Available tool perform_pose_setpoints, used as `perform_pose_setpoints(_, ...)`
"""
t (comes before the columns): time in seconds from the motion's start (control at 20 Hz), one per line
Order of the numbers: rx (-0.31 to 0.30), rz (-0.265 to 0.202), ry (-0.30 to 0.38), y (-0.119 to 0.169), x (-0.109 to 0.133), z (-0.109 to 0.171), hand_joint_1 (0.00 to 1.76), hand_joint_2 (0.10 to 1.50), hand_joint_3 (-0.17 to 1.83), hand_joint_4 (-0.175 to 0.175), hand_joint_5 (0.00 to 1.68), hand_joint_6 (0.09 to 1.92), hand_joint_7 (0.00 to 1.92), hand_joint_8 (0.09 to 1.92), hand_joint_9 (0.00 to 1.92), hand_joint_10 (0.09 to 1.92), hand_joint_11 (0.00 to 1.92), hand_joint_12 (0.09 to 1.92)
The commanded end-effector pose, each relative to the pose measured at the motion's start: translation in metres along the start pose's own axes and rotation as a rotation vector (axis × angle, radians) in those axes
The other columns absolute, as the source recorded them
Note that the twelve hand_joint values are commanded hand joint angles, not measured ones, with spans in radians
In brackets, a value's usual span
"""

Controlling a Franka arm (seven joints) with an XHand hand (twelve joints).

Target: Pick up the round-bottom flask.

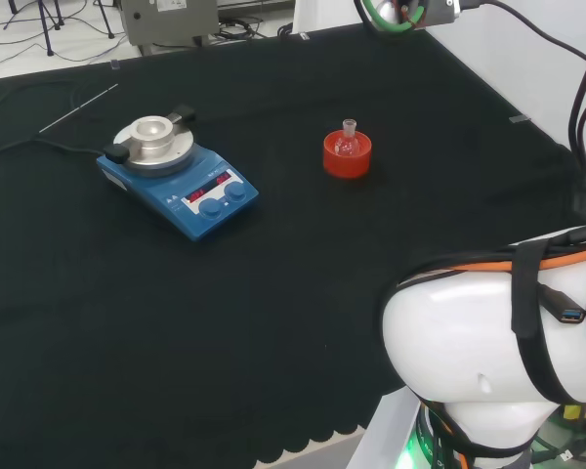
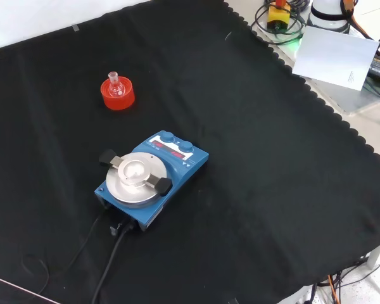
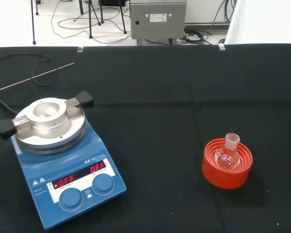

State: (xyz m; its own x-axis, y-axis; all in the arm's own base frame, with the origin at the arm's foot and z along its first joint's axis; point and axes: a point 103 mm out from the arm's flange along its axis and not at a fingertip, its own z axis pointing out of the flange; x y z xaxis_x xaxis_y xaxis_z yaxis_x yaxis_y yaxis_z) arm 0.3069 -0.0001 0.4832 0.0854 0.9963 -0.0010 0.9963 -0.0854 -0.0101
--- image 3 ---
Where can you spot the clear glass round-bottom flask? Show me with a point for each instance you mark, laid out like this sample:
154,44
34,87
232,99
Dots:
232,140

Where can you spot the black bench cloth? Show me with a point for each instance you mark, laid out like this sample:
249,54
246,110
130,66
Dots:
160,109

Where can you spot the grey metal cabinet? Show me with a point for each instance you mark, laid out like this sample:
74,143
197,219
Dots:
157,29

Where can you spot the heater with blue base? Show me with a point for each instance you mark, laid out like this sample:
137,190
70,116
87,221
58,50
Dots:
70,170

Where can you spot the clear cloth clip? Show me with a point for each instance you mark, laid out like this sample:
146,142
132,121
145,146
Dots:
221,47
80,49

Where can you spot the black tripod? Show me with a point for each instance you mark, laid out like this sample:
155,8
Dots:
90,24
33,24

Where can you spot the thin metal probe rod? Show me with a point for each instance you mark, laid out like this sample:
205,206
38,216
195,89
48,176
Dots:
36,77

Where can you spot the white sheet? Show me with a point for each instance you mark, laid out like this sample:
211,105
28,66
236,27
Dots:
264,21

